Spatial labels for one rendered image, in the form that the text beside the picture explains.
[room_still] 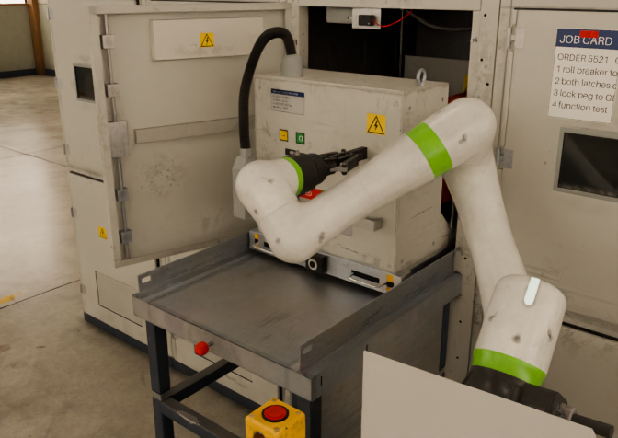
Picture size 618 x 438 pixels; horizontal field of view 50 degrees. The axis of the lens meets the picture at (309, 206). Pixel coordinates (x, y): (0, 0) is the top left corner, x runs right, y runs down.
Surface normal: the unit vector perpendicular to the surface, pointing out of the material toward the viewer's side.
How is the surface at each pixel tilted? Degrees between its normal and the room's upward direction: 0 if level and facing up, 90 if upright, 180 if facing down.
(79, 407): 0
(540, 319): 56
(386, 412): 90
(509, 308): 48
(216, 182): 90
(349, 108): 90
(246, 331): 0
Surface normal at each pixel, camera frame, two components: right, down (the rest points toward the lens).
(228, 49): 0.55, 0.26
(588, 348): -0.64, 0.25
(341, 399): 0.77, 0.20
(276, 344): 0.00, -0.95
